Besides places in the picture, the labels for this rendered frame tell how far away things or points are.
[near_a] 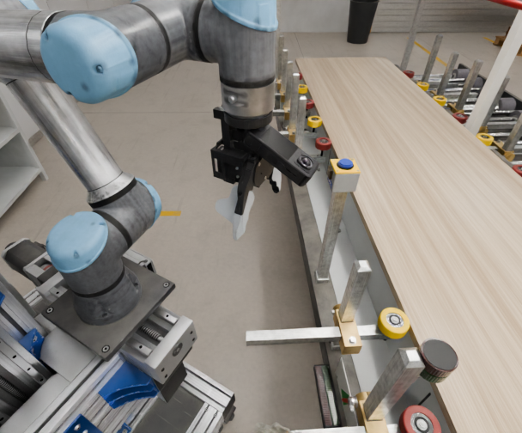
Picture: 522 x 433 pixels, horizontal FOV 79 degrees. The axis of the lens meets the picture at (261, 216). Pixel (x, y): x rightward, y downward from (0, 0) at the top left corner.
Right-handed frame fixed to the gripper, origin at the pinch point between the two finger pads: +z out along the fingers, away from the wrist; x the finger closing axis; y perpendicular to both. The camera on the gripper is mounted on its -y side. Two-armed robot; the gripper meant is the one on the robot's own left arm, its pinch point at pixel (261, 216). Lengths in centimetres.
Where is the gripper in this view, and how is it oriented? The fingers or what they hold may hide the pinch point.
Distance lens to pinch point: 58.8
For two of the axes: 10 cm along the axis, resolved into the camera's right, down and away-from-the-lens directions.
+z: 0.0, 7.4, 6.7
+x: -4.9, 5.9, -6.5
